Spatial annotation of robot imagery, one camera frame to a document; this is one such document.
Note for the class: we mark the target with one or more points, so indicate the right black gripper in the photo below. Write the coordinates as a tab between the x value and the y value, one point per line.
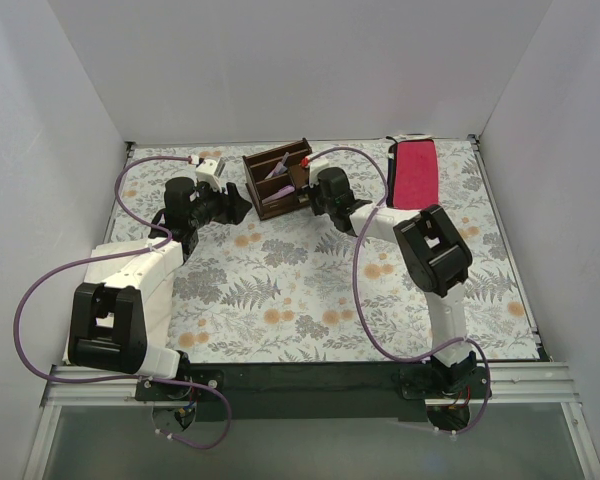
315	198

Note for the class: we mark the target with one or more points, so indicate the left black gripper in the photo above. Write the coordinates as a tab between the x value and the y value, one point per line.
228	204

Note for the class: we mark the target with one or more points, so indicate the brown wooden desk organizer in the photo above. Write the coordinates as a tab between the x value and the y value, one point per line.
258	165

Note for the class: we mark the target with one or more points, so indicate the pink highlighter marker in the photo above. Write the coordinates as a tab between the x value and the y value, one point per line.
283	192

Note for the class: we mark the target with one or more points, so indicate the pink capped white pen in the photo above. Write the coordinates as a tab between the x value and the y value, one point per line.
280	167

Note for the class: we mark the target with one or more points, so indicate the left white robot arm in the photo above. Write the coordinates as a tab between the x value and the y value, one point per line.
108	328

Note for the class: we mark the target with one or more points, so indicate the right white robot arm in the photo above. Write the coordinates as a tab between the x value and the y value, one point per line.
436	257

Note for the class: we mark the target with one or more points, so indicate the red cloth black trim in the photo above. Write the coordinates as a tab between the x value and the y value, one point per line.
413	175

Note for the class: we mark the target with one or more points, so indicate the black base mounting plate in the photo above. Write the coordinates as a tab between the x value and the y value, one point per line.
328	390

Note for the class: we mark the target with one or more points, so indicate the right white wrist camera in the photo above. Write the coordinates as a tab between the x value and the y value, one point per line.
312	167

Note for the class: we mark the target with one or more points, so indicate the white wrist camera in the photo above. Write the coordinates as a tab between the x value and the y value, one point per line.
209	170
312	167

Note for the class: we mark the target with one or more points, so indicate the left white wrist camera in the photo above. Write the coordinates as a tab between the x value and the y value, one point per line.
209	170

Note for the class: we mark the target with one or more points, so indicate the aluminium frame rail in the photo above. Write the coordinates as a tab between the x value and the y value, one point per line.
511	383

